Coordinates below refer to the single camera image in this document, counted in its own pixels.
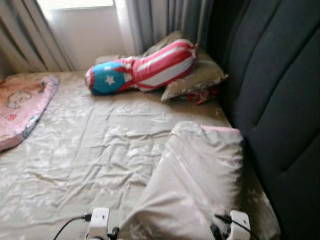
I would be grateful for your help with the large beige floral pillow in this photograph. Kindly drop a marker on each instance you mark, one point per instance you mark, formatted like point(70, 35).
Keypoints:
point(195, 175)

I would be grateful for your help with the grey pleated curtain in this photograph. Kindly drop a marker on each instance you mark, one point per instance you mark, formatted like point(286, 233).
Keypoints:
point(25, 35)
point(165, 20)

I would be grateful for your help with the red crumpled cloth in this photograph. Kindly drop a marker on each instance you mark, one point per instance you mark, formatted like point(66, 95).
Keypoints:
point(202, 95)

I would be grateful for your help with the bright window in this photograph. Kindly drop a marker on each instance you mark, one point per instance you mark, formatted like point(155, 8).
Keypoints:
point(75, 3)

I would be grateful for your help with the beige floral bed sheet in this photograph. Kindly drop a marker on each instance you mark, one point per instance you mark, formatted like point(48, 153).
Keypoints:
point(90, 150)

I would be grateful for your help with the pink cartoon print blanket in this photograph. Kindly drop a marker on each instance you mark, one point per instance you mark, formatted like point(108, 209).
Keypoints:
point(22, 107)

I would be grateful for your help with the stars and stripes bolster pillow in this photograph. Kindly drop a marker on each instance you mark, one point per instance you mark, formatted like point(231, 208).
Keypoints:
point(160, 62)

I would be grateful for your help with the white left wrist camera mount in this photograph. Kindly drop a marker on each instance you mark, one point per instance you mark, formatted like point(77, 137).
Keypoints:
point(98, 222)

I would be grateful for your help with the black padded headboard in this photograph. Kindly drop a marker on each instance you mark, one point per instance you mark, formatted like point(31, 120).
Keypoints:
point(280, 100)

